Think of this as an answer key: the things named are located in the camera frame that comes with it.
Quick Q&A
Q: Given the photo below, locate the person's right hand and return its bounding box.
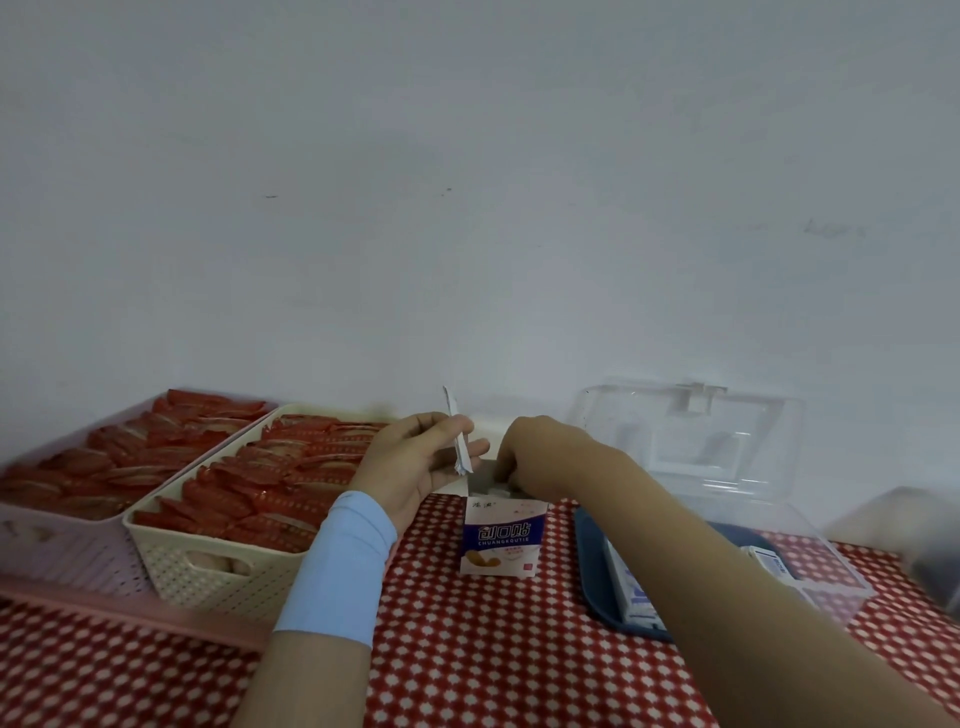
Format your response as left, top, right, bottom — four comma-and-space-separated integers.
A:
493, 416, 605, 502

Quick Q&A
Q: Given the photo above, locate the person's left hand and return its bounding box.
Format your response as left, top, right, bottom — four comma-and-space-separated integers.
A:
347, 410, 493, 539

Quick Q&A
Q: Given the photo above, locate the bundle of bandage wrappers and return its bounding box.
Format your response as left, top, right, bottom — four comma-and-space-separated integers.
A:
440, 384, 477, 477

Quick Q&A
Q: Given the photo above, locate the blue white cardboard box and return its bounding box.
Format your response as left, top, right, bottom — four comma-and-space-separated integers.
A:
431, 449, 549, 579

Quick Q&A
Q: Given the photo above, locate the clear storage box blue base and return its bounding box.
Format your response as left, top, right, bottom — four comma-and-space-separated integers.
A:
566, 377, 879, 646

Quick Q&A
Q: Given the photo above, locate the row of bandage stacks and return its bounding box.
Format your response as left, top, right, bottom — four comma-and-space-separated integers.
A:
602, 538, 802, 633

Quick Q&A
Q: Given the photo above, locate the person's left forearm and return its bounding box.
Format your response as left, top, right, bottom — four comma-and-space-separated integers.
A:
232, 629, 373, 728

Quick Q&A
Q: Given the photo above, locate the person's right forearm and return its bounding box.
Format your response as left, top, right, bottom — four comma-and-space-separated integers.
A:
573, 442, 960, 728

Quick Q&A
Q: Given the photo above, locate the light blue wristband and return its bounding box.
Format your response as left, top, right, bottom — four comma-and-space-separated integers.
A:
272, 491, 399, 650

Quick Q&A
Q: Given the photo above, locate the pile of red packets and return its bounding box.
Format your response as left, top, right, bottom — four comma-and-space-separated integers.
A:
0, 389, 270, 520
131, 414, 391, 555

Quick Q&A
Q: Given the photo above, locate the red white checked tablecloth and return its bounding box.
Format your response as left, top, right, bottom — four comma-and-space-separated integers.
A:
0, 491, 960, 728

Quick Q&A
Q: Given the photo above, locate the cream perforated plastic basket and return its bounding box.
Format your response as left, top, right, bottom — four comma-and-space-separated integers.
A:
122, 407, 399, 622

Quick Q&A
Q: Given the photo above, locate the pink plastic tray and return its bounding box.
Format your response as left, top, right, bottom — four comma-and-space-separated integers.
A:
0, 573, 273, 652

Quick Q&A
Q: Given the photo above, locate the pink perforated plastic basket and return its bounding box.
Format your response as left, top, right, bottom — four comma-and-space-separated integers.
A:
0, 393, 280, 598

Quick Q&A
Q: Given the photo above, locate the clear plastic container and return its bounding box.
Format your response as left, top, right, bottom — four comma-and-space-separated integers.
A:
824, 487, 960, 624

